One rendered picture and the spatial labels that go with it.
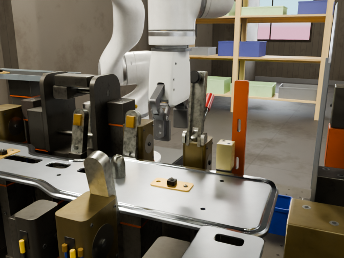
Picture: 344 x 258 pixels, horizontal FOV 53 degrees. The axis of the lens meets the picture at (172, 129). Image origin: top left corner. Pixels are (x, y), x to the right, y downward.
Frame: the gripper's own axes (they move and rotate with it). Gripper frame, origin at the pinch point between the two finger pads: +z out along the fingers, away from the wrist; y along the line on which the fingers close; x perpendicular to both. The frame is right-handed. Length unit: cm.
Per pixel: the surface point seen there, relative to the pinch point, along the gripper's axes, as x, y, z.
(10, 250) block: -47, 2, 39
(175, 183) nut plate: 0.8, 0.1, 11.4
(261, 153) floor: -24, -315, 113
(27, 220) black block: -18.3, 20.7, 12.9
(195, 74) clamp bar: 0.3, -12.4, -9.2
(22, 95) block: -69, -29, 3
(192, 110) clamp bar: -1.0, -14.8, -0.6
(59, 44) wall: -287, -308, -3
